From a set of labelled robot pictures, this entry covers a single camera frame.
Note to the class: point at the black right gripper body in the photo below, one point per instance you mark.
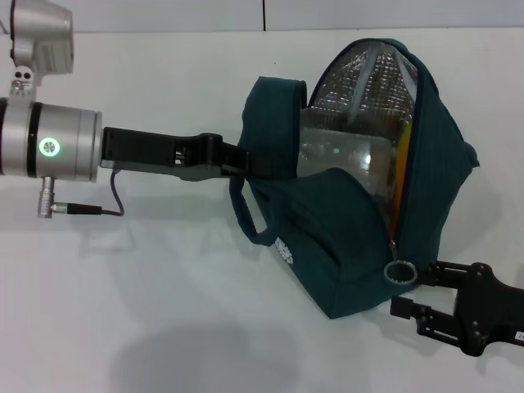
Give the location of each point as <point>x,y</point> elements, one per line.
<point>491,311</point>

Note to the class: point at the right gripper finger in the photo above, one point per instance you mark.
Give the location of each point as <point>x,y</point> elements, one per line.
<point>444,274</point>
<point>434,321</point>

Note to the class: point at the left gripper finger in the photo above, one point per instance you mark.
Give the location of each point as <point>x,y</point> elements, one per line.
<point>262,165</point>

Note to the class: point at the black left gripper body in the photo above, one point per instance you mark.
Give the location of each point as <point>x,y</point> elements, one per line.
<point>139,149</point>

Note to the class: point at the clear plastic lunch box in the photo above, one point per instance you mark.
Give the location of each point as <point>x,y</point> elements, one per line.
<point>348,151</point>

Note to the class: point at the teal insulated lunch bag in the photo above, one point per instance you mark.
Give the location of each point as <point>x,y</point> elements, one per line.
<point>348,245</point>

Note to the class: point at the yellow banana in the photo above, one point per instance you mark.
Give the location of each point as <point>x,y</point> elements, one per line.
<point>403,163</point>

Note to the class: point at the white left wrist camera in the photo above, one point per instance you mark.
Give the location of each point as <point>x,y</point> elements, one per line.
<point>22,84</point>

